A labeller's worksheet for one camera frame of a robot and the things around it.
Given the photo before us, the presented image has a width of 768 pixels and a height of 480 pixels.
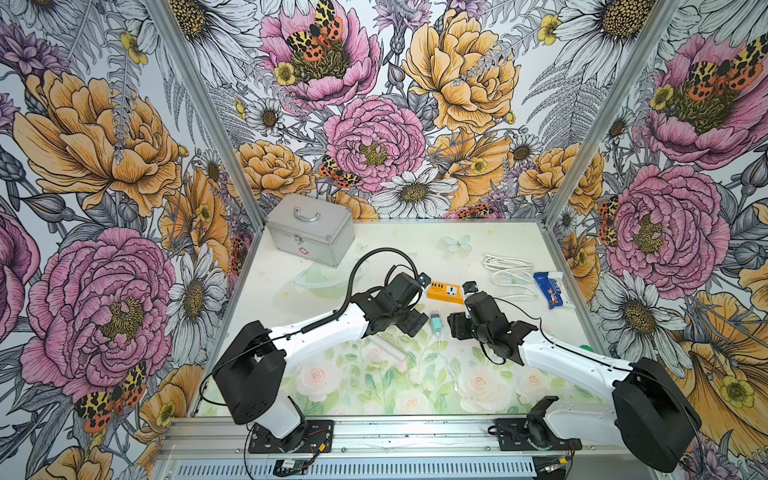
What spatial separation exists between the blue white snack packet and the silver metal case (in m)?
0.69

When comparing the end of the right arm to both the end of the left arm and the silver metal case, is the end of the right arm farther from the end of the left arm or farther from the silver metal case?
the silver metal case

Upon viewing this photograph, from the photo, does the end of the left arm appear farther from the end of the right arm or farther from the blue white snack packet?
the blue white snack packet

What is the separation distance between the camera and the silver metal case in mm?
1013

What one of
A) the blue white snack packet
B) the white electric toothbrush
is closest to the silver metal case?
the white electric toothbrush

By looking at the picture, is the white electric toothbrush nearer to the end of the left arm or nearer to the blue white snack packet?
the end of the left arm

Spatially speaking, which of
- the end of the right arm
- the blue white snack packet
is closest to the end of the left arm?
the end of the right arm

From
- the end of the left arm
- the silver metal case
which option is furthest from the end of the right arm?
the silver metal case

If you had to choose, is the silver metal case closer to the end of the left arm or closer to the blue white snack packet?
the end of the left arm

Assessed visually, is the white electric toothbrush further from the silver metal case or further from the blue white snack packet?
the blue white snack packet

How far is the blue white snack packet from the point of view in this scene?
3.23ft
